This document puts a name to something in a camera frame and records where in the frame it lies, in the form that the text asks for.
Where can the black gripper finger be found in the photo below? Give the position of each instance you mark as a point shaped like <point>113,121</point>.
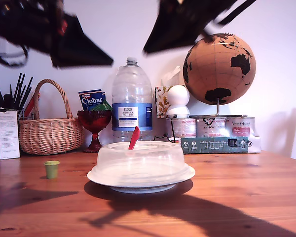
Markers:
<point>177,27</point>
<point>76,47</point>

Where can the green coffee capsule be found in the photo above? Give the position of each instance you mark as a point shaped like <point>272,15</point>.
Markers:
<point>51,171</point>

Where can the white plate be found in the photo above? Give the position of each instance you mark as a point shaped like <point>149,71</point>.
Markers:
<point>143,190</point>

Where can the blue Ciobar packet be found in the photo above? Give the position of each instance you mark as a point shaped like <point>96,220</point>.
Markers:
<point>91,100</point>

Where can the cork globe on metal stand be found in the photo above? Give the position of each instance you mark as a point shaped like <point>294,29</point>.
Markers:
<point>219,69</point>

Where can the green foil packet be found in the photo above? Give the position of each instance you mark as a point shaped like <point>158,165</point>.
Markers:
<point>102,106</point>

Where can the large clear water bottle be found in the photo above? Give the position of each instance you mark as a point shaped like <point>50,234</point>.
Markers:
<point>132,86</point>

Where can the red spatula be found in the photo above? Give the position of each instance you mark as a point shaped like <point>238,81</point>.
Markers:
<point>30,106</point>

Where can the red glass goblet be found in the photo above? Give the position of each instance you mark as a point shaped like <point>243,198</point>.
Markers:
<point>93,123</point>

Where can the black round brush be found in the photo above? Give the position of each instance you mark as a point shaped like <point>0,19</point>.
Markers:
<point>8,101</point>

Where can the tin can pink white label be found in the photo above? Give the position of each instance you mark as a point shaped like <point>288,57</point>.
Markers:
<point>185,128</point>

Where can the tin can recycling symbol label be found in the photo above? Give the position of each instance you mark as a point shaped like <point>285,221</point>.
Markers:
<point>210,129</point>

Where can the white printed carton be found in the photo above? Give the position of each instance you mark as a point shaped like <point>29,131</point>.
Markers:
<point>8,138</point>

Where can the tin can red label panel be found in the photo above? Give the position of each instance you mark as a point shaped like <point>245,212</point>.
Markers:
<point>241,128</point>

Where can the white green cardboard can tray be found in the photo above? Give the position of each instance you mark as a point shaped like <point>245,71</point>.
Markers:
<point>212,145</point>

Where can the white round security camera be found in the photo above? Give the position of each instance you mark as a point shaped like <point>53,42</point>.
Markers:
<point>178,96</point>

